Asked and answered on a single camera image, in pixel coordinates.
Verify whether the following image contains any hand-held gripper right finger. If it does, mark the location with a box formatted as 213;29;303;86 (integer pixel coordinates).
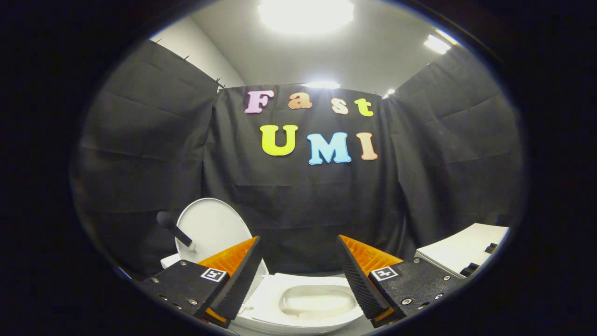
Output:
337;234;467;329

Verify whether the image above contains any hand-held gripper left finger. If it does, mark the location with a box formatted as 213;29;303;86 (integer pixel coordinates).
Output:
146;236;263;329

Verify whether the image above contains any white toilet lid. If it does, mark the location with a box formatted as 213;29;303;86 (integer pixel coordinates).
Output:
156;198;270;308

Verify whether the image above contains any white toilet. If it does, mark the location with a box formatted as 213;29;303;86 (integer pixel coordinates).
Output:
160;253;365;335

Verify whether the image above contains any black backdrop cloth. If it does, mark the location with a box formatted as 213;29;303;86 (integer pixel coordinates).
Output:
70;40;525;280

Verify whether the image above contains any white drawer cabinet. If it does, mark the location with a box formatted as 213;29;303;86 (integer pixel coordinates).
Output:
415;223;510;279

